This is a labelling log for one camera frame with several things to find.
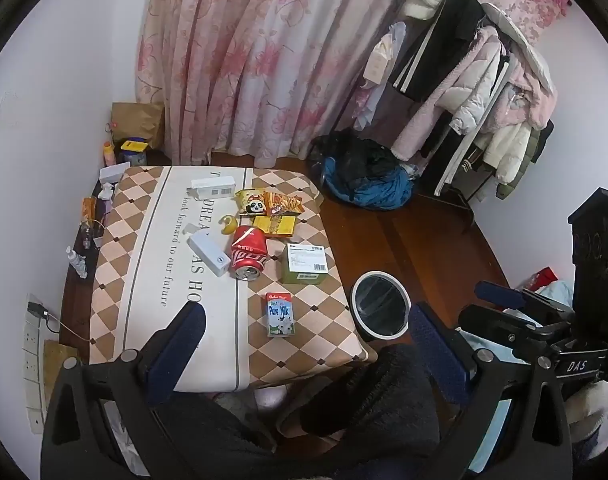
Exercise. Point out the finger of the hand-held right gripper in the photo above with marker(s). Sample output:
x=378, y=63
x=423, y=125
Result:
x=499, y=294
x=504, y=332

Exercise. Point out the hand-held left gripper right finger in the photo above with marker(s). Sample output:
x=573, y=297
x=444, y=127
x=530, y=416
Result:
x=434, y=347

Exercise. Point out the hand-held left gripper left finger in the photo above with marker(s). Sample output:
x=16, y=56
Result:
x=181, y=345

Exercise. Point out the white trash bin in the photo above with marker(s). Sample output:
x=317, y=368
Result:
x=381, y=305

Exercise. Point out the milk carton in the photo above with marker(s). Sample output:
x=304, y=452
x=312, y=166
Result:
x=280, y=315

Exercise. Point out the red soda can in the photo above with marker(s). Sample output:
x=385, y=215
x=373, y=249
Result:
x=249, y=250

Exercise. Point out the yellow round fruit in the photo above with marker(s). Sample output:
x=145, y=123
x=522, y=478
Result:
x=229, y=225

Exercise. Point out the yellow green panda snack packet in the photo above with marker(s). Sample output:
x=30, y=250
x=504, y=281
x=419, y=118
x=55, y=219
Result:
x=250, y=202

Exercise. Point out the red cloth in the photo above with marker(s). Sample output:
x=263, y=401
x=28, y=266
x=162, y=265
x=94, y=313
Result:
x=544, y=279

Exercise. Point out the light blue cloth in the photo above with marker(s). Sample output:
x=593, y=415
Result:
x=559, y=294

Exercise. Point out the checked tablecloth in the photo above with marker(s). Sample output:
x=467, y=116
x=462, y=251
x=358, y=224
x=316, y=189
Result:
x=134, y=280

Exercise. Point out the person's dark fleece pants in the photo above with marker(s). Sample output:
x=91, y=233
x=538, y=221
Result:
x=364, y=410

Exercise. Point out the flat white box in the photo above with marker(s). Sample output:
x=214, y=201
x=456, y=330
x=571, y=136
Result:
x=209, y=253

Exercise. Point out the black metal clothes rack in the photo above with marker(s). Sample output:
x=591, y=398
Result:
x=449, y=198

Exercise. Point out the dark green jacket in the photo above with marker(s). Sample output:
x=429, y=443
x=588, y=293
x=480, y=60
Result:
x=531, y=160

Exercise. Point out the white spray bottle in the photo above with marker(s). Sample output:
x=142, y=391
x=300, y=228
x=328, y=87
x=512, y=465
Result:
x=78, y=262

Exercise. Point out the cream coat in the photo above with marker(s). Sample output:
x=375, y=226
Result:
x=509, y=150

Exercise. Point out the black pants with white stripe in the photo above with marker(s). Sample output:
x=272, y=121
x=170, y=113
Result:
x=451, y=160

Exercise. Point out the clear glass bottle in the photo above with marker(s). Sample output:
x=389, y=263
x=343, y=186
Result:
x=90, y=234

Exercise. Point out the green box with white label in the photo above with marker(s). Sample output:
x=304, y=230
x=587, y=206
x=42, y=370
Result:
x=306, y=265

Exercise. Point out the black charger plug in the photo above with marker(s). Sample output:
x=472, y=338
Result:
x=36, y=309

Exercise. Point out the white power strip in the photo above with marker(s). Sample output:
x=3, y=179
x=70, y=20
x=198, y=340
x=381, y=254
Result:
x=211, y=188

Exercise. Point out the blue jacket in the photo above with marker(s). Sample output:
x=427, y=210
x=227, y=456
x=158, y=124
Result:
x=374, y=190

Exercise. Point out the pink hooded jacket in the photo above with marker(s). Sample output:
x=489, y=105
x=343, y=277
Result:
x=531, y=102

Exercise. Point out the orange snack packet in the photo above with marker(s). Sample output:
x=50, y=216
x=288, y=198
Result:
x=284, y=202

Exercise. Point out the small white box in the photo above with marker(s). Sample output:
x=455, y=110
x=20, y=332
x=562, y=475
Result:
x=111, y=173

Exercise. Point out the pink fleece coat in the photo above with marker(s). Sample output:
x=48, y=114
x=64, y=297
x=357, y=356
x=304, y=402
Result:
x=434, y=115

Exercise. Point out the tin with blue yellow lid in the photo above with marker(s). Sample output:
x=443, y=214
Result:
x=134, y=152

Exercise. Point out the white puffer jacket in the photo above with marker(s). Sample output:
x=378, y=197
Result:
x=479, y=95

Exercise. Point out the black garment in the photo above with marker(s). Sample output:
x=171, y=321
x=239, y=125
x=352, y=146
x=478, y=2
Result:
x=356, y=152

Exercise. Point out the orange bottle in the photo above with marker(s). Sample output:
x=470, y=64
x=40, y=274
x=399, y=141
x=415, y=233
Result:
x=109, y=154

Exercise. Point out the brown paper bag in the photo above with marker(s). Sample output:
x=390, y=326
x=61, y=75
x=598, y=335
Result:
x=139, y=120

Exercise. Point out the black jacket with white stripes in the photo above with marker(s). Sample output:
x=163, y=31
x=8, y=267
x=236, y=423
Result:
x=441, y=45

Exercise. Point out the white shirt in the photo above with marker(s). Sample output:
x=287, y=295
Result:
x=381, y=60

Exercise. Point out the white wall socket strip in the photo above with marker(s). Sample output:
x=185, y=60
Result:
x=33, y=360

